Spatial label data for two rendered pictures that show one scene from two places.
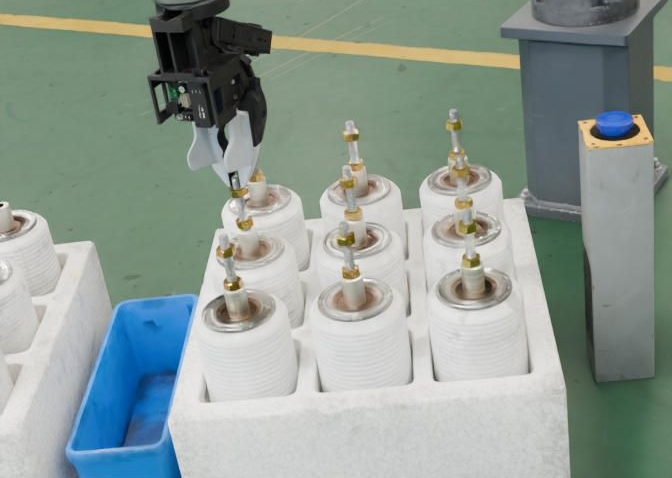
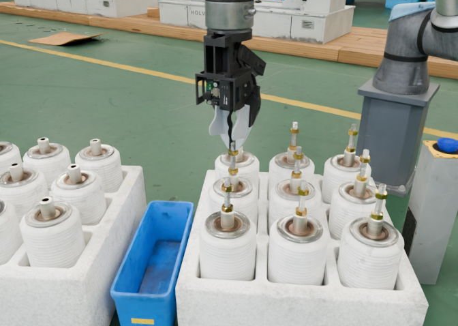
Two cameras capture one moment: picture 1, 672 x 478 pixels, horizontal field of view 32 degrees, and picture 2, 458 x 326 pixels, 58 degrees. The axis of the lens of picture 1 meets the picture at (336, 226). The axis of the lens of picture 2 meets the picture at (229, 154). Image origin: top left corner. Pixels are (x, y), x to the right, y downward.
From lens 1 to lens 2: 0.50 m
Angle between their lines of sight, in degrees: 2
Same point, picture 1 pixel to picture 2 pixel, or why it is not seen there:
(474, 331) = (375, 260)
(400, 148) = (287, 142)
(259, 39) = (260, 65)
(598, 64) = (407, 114)
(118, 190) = (154, 142)
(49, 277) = (116, 183)
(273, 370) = (244, 264)
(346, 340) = (294, 254)
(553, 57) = (382, 108)
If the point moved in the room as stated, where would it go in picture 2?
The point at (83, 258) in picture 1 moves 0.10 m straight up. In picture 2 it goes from (135, 174) to (131, 136)
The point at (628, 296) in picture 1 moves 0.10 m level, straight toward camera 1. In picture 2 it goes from (434, 241) to (443, 274)
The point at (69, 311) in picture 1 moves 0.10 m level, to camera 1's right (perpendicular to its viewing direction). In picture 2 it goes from (124, 204) to (171, 203)
